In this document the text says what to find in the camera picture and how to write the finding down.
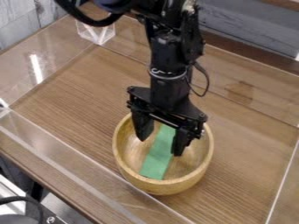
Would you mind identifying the clear acrylic tray wall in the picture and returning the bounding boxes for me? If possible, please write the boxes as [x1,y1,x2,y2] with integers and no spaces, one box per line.
[0,17,299,224]

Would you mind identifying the grey metal frame bracket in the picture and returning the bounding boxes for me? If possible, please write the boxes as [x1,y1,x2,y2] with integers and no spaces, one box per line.
[23,200,95,224]

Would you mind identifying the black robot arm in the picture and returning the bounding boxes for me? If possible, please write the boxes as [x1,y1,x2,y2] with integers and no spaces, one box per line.
[93,0,207,156]

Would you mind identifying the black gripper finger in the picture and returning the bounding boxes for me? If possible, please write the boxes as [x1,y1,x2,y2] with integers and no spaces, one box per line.
[172,127,199,157]
[131,109,155,142]

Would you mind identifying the clear acrylic corner bracket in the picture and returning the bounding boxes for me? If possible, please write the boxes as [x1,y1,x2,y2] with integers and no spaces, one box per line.
[76,21,116,46]

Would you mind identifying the green rectangular block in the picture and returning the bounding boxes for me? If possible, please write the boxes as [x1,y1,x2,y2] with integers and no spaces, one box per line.
[139,125,175,180]

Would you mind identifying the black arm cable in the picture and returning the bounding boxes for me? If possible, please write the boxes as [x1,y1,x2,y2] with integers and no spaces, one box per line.
[52,0,211,98]

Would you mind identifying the brown wooden bowl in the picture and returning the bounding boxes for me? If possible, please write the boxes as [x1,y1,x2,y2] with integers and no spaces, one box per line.
[112,114,213,195]

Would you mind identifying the black cable lower left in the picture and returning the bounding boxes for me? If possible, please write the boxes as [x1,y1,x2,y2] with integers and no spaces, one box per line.
[0,196,43,224]

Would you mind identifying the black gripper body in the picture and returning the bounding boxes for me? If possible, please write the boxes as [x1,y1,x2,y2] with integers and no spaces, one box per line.
[127,69,208,137]

